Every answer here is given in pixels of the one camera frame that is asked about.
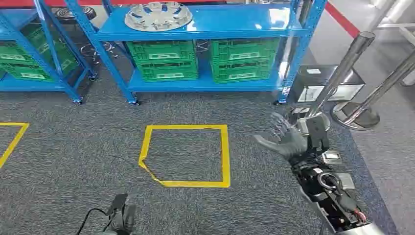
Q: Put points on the silver wheel hubcap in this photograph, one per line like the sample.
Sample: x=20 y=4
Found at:
x=159 y=16

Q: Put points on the chrome stanchion post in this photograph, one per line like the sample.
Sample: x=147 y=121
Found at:
x=306 y=13
x=382 y=87
x=350 y=65

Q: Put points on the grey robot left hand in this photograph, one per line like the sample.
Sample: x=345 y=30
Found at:
x=129 y=219

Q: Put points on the black round stool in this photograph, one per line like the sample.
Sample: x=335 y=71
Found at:
x=74 y=13

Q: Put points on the black box with white labels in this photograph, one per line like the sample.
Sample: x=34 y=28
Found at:
x=311 y=81

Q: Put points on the blue metal shelving rack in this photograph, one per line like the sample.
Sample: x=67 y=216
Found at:
x=19 y=86
x=227 y=22

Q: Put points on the metal floor socket plate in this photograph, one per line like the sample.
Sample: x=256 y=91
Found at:
x=331 y=157
x=347 y=181

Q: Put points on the red barrier belt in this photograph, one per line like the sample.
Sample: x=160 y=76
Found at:
x=343 y=19
x=19 y=2

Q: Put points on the silver black robot right arm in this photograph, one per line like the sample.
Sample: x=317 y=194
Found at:
x=327 y=194

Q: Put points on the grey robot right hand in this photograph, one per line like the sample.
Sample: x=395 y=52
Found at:
x=291 y=146

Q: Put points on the black left wrist camera bracket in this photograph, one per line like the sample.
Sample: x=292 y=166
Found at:
x=119 y=200

